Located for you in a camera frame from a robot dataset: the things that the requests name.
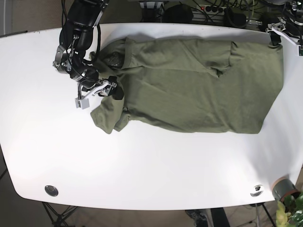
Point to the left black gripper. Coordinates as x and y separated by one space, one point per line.
289 30

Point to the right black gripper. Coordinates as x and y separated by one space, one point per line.
89 85

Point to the olive green T-shirt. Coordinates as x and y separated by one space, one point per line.
190 85

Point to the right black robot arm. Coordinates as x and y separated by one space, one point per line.
76 36

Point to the left silver table grommet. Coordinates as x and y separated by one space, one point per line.
51 190

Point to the silver table grommet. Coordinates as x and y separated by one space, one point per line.
257 190
51 190

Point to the grey plant pot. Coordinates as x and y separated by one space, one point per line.
283 187

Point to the right silver table grommet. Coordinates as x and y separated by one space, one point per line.
257 190

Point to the green potted plant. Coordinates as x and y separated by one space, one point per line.
290 212

